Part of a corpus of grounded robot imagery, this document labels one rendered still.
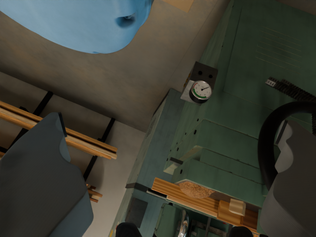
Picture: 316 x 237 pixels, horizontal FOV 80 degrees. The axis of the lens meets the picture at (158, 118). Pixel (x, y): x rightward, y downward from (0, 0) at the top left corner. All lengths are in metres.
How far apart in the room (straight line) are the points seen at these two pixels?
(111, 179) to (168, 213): 2.12
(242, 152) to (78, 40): 0.53
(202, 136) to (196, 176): 0.11
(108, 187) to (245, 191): 2.45
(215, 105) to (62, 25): 0.52
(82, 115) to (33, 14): 2.93
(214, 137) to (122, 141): 2.48
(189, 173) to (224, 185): 0.10
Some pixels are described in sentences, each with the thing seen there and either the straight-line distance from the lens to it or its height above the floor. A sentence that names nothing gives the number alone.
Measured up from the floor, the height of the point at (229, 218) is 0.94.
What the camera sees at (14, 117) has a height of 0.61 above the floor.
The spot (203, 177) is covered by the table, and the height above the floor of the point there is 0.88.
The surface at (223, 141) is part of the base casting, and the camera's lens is 0.59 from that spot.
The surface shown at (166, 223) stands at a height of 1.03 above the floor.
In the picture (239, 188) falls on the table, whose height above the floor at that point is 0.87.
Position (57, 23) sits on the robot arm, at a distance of 0.20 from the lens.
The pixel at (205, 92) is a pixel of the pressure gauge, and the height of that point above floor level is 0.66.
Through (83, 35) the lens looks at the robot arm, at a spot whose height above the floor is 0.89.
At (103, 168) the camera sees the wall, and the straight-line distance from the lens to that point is 2.91.
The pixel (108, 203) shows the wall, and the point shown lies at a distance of 2.91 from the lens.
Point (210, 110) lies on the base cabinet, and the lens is 0.62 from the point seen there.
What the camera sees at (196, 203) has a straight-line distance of 0.70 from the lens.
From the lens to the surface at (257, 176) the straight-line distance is 0.62.
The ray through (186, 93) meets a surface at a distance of 0.66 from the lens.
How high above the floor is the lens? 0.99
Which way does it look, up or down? 24 degrees down
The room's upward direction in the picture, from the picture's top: 159 degrees counter-clockwise
